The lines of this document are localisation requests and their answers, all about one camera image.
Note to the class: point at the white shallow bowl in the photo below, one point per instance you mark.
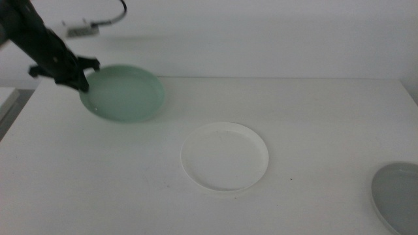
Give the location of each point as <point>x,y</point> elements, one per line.
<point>225,156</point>

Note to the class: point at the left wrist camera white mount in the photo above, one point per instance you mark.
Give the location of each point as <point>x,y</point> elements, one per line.
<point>81,31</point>

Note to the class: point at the grey shallow bowl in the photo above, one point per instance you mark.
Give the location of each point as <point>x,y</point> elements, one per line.
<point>398,199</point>

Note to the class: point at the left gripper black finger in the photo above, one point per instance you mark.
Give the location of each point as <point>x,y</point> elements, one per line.
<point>89,63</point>
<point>83,81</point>

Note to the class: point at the pale green shallow bowl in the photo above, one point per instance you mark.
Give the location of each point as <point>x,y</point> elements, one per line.
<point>125,94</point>

